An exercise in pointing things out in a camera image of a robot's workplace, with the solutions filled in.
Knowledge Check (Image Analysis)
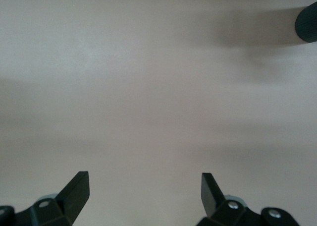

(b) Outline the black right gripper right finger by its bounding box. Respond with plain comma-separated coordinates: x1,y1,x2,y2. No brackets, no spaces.
197,172,251,226

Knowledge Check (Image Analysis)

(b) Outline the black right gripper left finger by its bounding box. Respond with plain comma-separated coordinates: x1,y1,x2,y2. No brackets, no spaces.
14,170,90,226

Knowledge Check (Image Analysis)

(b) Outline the black ribbed foam cylinder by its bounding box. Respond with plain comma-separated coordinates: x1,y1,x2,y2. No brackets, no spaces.
294,0,317,43

